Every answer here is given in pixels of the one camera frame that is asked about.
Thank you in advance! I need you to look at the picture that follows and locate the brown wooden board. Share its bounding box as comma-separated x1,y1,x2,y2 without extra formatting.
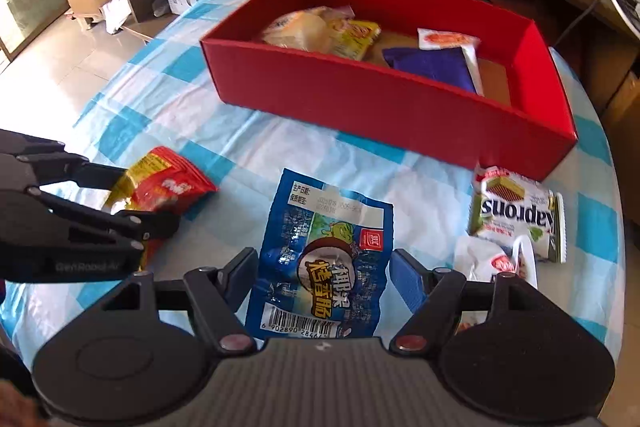
600,67,640,168

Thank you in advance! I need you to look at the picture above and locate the white red label packet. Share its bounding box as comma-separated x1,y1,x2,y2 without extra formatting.
452,234,539,333

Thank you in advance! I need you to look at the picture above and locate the round bun packet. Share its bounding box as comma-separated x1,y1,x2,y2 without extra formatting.
260,6,356,52

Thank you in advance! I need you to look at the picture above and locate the blue checked tablecloth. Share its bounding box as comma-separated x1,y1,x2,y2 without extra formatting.
0,0,626,358

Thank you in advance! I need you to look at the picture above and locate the red cardboard box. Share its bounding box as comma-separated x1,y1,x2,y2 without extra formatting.
200,0,579,182

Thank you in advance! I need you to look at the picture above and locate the green white wafer packet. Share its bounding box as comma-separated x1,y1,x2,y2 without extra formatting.
467,166,567,264

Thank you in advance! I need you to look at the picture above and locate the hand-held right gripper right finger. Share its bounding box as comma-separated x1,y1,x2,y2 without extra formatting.
390,249,551,354

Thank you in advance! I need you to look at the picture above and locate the black cable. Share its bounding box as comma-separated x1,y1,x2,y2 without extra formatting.
550,0,608,50

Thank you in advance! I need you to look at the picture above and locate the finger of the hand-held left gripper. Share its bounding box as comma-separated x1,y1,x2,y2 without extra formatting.
0,129,128,195
0,187,181,254

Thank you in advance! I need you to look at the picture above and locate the white carton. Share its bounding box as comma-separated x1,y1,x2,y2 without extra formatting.
167,0,202,16

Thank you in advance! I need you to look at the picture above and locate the red yellow snack packet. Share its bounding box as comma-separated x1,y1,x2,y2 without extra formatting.
102,146,219,270

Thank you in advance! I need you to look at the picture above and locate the white orange snack packet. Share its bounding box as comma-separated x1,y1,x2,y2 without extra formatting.
417,28,486,96

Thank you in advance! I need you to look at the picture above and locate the purple snack packet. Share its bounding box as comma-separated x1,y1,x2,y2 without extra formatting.
382,47,478,94

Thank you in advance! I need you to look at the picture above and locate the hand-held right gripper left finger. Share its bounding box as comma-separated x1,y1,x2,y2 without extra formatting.
100,247,261,355

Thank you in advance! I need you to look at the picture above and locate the blue snack packet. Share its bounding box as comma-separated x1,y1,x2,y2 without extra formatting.
245,168,394,340

